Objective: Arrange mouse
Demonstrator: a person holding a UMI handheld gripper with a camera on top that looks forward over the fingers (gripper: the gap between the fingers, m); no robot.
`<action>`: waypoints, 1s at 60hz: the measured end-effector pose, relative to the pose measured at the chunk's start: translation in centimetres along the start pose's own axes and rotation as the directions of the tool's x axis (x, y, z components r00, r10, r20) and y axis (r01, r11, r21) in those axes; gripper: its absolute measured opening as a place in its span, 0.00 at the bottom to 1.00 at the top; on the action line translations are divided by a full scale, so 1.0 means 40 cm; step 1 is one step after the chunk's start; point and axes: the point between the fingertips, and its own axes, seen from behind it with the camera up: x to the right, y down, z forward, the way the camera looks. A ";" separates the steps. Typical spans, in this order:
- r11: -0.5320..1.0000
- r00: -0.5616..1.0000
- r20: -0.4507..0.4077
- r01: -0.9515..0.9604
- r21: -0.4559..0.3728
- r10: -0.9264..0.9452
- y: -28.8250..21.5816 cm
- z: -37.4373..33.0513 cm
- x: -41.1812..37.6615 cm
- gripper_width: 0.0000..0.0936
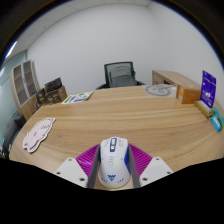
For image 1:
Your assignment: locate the wooden card stand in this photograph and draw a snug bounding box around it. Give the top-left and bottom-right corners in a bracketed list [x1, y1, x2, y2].
[194, 99, 213, 118]

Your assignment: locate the wooden shelf unit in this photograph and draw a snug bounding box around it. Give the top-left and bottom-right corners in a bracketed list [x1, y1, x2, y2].
[9, 59, 43, 121]

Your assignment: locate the orange-brown cardboard box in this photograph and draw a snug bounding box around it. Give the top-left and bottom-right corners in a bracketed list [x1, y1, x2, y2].
[175, 84, 202, 105]

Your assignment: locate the purple sign card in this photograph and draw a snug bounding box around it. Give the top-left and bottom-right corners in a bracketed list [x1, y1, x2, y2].
[200, 70, 217, 109]

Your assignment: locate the black sofa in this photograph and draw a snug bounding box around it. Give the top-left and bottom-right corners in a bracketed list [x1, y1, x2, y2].
[0, 111, 26, 158]

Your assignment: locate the ceiling light panel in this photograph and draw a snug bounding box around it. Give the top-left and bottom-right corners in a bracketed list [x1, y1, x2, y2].
[4, 40, 18, 60]

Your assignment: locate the green and blue pack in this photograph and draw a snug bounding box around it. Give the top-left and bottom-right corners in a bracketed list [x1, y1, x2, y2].
[210, 107, 224, 132]

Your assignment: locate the printed sticker sheet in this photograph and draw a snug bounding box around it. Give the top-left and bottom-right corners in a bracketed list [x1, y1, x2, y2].
[61, 91, 95, 105]

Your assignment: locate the black mesh basket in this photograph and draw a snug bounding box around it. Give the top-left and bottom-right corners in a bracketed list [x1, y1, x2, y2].
[43, 77, 63, 94]

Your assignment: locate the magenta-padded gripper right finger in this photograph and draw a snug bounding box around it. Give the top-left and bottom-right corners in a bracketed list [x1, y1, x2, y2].
[126, 143, 174, 189]

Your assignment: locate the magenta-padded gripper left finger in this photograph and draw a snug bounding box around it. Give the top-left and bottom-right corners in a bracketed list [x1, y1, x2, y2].
[53, 145, 101, 190]

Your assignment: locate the white blue yellow computer mouse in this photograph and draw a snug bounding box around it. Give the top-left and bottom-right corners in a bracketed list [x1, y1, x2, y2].
[96, 136, 132, 190]

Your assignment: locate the black mesh office chair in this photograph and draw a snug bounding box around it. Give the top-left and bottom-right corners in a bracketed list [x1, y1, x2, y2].
[95, 61, 146, 90]

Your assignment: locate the small brown cardboard box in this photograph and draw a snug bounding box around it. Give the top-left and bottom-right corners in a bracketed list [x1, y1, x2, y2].
[35, 87, 48, 107]

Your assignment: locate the large brown cardboard box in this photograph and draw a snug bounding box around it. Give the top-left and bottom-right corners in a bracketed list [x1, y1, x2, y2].
[44, 85, 69, 104]

